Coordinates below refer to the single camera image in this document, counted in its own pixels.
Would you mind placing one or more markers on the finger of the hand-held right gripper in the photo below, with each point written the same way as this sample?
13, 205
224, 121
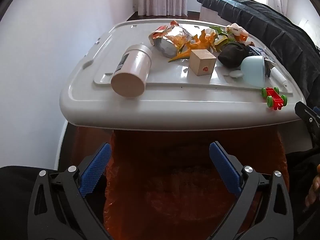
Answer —
308, 118

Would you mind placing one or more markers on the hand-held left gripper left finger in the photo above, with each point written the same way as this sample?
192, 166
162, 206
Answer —
96, 170

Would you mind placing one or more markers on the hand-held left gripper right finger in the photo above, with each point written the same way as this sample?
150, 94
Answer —
223, 167

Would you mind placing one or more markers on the white tube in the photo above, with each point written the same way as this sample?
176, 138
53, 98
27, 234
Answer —
278, 76

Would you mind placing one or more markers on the dark blue snack packet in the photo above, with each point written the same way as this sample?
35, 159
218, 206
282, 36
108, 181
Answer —
260, 52

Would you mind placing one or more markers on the silver and orange chip bag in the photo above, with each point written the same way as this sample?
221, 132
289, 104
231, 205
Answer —
168, 45

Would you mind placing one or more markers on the person's right hand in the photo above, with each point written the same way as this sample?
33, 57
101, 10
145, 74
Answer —
314, 187

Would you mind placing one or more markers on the red toy car green wheels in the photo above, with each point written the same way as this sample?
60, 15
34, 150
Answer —
273, 98

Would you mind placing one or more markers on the light blue bowl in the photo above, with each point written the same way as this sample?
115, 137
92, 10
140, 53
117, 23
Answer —
253, 68

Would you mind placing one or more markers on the white plastic storage box lid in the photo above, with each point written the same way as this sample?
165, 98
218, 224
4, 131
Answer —
175, 102

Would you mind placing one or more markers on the small white oval cap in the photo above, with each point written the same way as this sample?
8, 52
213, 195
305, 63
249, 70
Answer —
236, 74

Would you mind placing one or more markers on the dark balled cloth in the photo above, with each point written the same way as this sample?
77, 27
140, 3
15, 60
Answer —
232, 55

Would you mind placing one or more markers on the wooden cube block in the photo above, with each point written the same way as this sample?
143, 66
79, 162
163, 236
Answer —
201, 61

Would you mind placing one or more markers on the beige cylindrical jar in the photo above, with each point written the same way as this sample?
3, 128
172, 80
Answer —
132, 66

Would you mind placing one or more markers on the yellow and green wrapper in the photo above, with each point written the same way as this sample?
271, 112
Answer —
221, 42

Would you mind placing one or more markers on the orange toy dinosaur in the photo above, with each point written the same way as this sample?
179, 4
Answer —
200, 44

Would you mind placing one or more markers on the white bed frame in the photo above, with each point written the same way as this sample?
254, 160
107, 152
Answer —
210, 13

